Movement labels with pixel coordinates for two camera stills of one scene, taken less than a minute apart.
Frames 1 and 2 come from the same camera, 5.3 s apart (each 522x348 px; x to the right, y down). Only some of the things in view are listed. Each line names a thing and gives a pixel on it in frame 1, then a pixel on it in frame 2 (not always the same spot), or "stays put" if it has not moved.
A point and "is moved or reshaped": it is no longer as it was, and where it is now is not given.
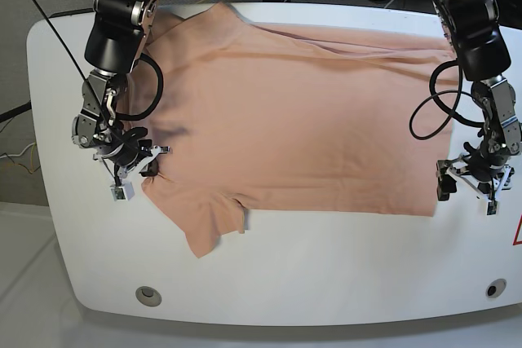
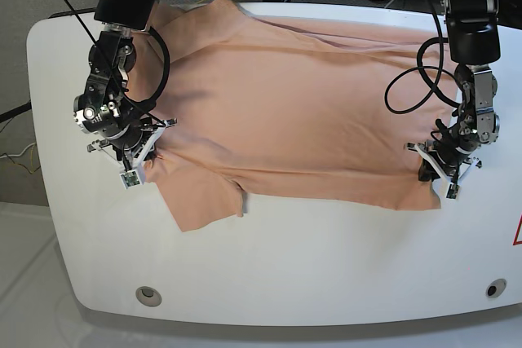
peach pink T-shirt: x=255 y=116 is moved or reshaped
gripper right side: x=492 y=153 → x=451 y=156
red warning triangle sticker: x=517 y=240 stays put
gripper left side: x=126 y=153 → x=132 y=136
